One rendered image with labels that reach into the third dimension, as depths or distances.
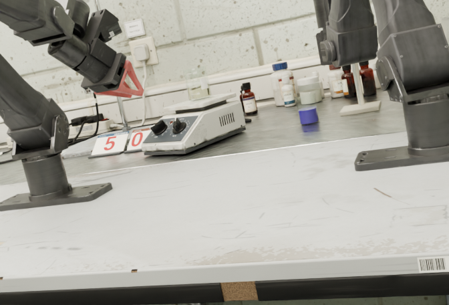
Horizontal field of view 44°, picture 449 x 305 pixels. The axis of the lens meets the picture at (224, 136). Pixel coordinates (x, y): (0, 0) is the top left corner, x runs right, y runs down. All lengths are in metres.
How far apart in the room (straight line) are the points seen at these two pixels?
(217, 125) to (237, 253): 0.64
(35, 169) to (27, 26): 0.24
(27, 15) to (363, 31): 0.54
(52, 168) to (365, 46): 0.54
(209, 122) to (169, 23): 0.68
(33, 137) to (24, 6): 0.21
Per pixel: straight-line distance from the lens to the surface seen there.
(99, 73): 1.09
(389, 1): 0.75
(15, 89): 0.90
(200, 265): 0.52
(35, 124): 0.92
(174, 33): 1.75
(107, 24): 1.12
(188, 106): 1.15
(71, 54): 1.06
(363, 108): 1.18
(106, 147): 1.34
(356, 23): 0.93
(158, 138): 1.14
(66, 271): 0.60
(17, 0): 0.95
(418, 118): 0.72
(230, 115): 1.18
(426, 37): 0.74
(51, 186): 0.94
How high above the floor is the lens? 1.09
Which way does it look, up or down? 9 degrees down
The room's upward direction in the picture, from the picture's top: 12 degrees counter-clockwise
